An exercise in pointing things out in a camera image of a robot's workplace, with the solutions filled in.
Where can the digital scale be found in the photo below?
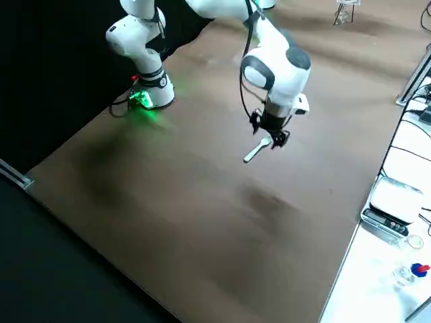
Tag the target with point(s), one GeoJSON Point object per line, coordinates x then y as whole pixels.
{"type": "Point", "coordinates": [394, 202]}

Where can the clear glass dish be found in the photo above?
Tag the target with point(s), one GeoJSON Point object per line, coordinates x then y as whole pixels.
{"type": "Point", "coordinates": [415, 241]}

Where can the glass bottle blue red cap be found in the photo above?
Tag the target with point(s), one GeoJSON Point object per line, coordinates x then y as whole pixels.
{"type": "Point", "coordinates": [404, 274]}

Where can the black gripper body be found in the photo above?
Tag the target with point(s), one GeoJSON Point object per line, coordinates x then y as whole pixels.
{"type": "Point", "coordinates": [274, 124]}

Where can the black desk device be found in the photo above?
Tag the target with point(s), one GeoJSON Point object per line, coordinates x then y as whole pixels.
{"type": "Point", "coordinates": [426, 115]}

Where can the aluminium table edge rail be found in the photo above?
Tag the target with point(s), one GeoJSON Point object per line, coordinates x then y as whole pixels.
{"type": "Point", "coordinates": [17, 176]}

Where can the small pale green spoon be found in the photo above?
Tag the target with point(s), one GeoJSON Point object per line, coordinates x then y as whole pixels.
{"type": "Point", "coordinates": [254, 153]}

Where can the black tripod stand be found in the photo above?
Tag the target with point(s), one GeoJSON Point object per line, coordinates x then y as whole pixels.
{"type": "Point", "coordinates": [345, 6]}

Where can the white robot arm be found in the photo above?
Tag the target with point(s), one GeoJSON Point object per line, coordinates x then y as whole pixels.
{"type": "Point", "coordinates": [267, 3]}
{"type": "Point", "coordinates": [279, 74]}

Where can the aluminium profile post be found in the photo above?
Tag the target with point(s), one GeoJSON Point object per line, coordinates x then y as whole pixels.
{"type": "Point", "coordinates": [412, 80]}

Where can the clear glass burner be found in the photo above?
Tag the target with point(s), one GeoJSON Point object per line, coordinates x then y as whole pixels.
{"type": "Point", "coordinates": [344, 15]}

